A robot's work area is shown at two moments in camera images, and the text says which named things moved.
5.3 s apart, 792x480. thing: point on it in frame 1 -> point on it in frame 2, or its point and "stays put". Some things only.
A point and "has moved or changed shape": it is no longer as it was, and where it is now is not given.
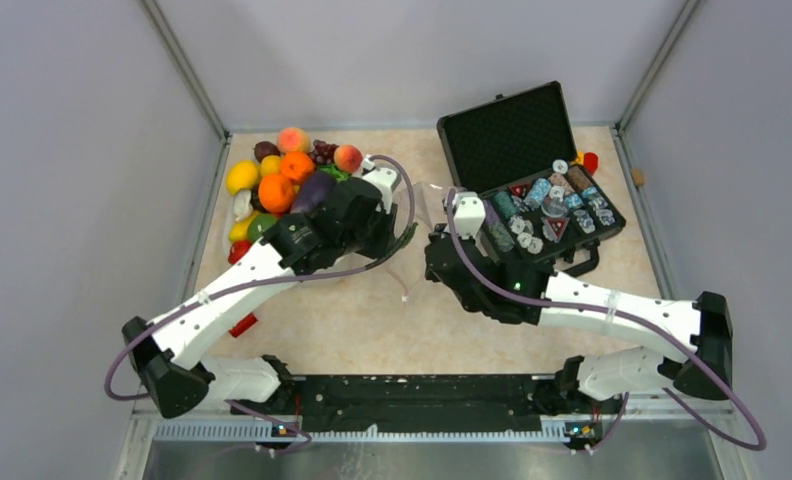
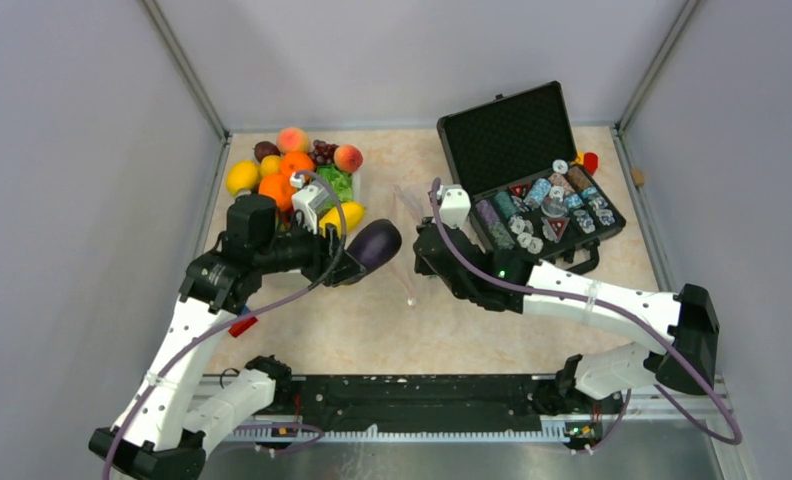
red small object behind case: [591, 162] stays put
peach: [347, 158] stays put
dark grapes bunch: [323, 152] stays put
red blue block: [243, 325] stays put
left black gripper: [386, 241] -> [325, 253]
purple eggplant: [314, 188] has moved or changed shape
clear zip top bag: [426, 199] has moved or changed shape
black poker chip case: [515, 155] stays put
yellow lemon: [242, 174] stays put
